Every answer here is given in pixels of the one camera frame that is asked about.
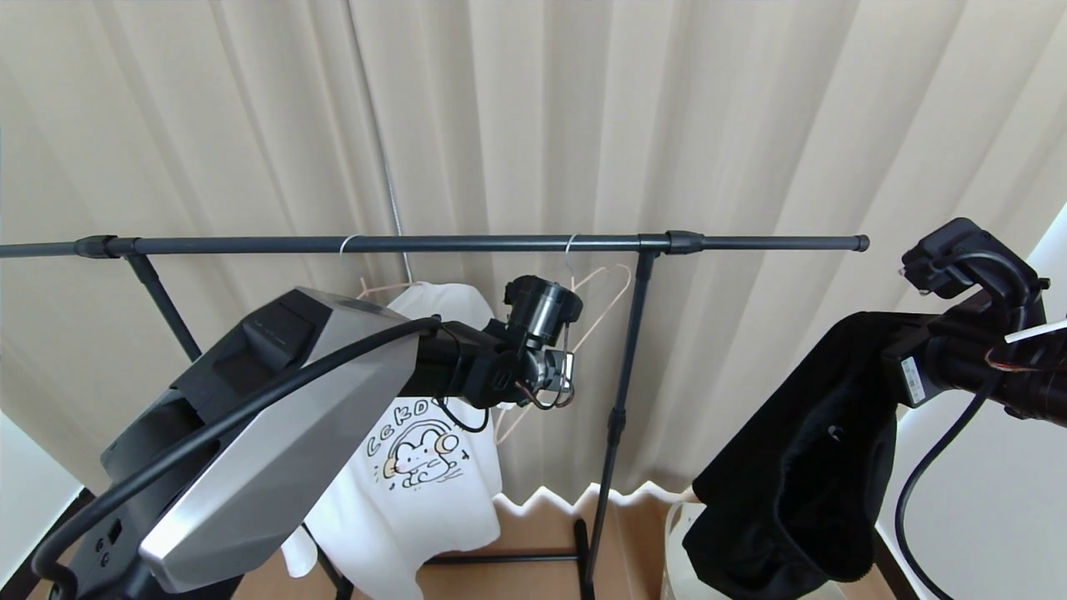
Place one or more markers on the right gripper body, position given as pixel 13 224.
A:
pixel 1000 383

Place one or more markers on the black garment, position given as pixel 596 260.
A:
pixel 800 467

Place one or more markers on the white printed T-shirt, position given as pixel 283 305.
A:
pixel 417 517

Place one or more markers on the pink clothes hanger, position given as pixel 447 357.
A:
pixel 604 312
pixel 379 289

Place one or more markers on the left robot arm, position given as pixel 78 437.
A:
pixel 275 450

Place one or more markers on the white laundry basket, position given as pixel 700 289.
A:
pixel 679 558

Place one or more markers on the black clothes rack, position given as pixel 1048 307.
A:
pixel 458 243

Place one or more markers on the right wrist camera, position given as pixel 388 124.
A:
pixel 915 379

